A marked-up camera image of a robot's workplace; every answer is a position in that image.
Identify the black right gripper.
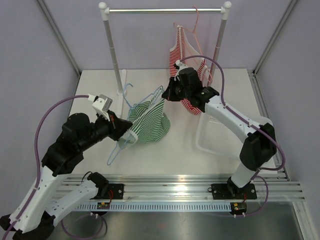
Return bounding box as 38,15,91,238
163,77,192,102

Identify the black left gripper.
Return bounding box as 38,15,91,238
77,110,133,153

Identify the blue wire hanger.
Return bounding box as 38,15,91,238
107,83,165,166

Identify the green striped tank top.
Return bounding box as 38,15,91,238
116,85,171,150

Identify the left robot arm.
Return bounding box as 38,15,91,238
0,111,133,240

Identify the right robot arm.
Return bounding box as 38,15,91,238
162,65,277,198

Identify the red striped tank top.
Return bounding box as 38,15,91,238
169,23,209,116

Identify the white plastic basket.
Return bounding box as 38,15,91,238
194,113,275,166

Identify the white and silver clothes rack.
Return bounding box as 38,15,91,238
98,0,233,120

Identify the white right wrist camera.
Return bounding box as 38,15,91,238
174,60,189,82

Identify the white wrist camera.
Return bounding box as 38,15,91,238
174,60,189,82
88,94,113,121

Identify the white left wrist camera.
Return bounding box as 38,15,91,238
88,94,113,121

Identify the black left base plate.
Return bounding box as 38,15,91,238
96,183,125,200

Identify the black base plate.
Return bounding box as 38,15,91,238
96,183,125,200
207,183,257,200

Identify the pink wire hanger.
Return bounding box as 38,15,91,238
173,6,212,85

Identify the white slotted cable duct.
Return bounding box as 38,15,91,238
74,202,231,212

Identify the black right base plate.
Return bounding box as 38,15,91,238
207,183,257,200

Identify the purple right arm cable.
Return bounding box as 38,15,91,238
181,56,286,218

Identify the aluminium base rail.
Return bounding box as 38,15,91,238
49,173,307,202

